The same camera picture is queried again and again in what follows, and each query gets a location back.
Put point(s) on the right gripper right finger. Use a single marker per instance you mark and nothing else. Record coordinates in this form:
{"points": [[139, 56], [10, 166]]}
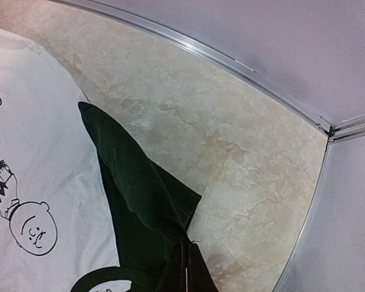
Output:
{"points": [[198, 275]]}

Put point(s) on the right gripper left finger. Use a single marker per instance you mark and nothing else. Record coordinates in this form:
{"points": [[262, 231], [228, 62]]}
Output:
{"points": [[174, 276]]}

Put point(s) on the dark green garment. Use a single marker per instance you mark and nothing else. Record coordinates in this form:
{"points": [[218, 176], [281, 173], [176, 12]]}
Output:
{"points": [[151, 210]]}

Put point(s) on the white cloth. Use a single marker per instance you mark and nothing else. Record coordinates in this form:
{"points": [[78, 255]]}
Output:
{"points": [[55, 221]]}

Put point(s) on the right aluminium corner post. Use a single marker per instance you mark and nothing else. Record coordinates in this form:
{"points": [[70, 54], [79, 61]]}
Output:
{"points": [[349, 129]]}

